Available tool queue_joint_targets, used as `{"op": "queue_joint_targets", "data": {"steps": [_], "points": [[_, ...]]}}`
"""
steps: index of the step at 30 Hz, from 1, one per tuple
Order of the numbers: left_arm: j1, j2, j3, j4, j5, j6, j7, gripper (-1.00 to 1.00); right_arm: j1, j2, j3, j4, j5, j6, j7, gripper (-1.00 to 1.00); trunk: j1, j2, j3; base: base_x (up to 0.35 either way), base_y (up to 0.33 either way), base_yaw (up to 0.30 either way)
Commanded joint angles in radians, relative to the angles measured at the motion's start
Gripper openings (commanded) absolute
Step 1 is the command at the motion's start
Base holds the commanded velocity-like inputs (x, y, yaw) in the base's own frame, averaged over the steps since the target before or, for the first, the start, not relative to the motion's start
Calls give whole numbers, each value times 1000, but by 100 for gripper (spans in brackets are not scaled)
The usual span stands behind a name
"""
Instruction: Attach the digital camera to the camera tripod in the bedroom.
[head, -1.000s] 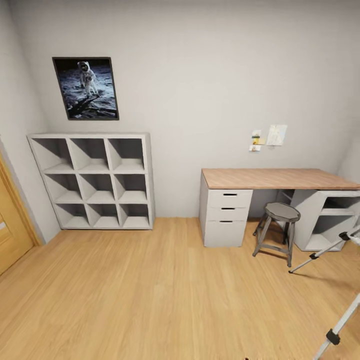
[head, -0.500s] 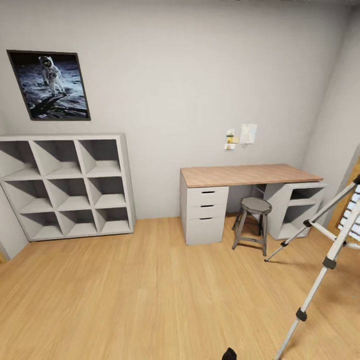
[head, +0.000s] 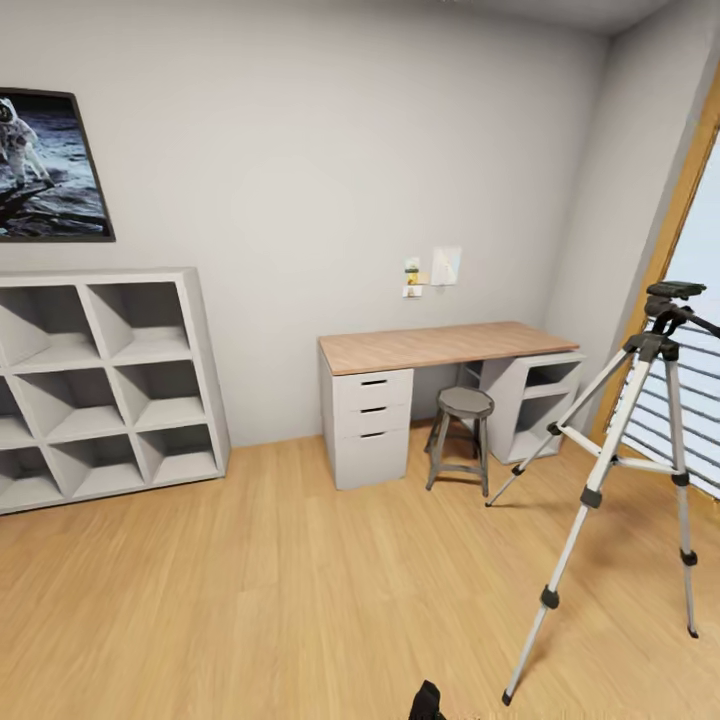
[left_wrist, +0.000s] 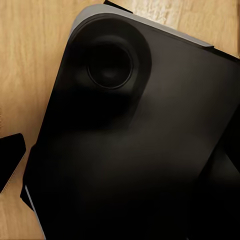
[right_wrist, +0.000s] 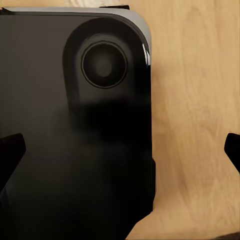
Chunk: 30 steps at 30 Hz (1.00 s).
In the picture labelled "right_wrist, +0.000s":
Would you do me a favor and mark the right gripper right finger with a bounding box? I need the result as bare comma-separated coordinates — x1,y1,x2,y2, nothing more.
224,133,240,173

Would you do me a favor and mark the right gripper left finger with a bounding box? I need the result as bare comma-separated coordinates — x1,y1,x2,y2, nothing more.
0,133,26,193

